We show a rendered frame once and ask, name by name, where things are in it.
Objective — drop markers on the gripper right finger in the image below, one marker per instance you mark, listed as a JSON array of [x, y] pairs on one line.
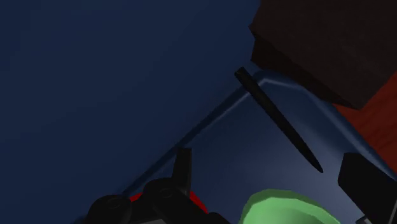
[[369, 186]]

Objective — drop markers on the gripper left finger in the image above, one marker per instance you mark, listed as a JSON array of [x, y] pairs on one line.
[[167, 201]]

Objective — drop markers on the green bowl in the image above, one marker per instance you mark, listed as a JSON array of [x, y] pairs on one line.
[[285, 208]]

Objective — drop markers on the dark blue sofa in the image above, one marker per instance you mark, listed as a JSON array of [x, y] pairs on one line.
[[245, 152]]

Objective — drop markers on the black pen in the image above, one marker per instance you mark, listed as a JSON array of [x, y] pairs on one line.
[[276, 116]]

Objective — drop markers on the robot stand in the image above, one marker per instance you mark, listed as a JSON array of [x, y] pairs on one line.
[[322, 43]]

